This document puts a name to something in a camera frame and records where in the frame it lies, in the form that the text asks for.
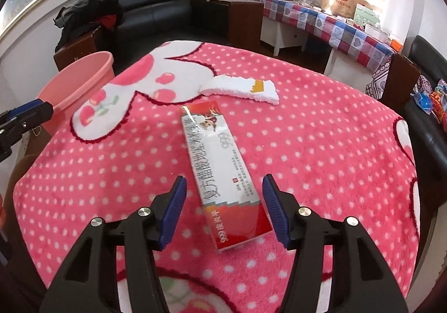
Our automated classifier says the red white medicine box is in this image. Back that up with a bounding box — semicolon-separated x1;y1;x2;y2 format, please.
181;101;272;250

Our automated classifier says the pink plastic basin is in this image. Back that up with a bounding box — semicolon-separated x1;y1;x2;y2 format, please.
37;51;114;135

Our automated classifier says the dark wooden side cabinet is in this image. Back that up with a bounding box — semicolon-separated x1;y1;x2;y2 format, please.
54;27;104;71

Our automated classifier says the dark clothes pile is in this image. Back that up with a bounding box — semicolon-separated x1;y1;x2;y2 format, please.
53;0;123;53

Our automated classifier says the pink polka dot blanket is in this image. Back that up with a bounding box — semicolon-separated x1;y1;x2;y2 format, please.
13;41;419;312

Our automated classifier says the black leather armchair right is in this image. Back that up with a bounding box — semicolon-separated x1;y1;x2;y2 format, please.
380;35;447;209

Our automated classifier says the black leather sofa left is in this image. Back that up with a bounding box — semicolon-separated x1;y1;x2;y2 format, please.
107;0;230;74

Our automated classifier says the blue toy on armchair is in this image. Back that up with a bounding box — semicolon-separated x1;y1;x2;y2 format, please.
413;92;433;115

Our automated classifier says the colourful comic cushion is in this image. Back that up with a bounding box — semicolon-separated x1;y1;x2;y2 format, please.
429;78;446;130

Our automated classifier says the checkered cloth on armchair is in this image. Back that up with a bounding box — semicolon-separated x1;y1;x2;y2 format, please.
415;75;433;94

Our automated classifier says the white foam piece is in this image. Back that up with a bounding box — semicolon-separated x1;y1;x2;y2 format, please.
199;75;280;105

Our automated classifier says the plaid tablecloth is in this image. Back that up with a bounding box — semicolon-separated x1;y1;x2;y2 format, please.
248;0;397;99

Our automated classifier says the orange box on table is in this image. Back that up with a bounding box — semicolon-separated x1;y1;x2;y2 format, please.
389;39;403;53

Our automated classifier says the white table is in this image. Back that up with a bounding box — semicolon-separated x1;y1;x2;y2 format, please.
260;15;374;83

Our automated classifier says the green white box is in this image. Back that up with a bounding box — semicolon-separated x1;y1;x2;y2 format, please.
353;3;380;28

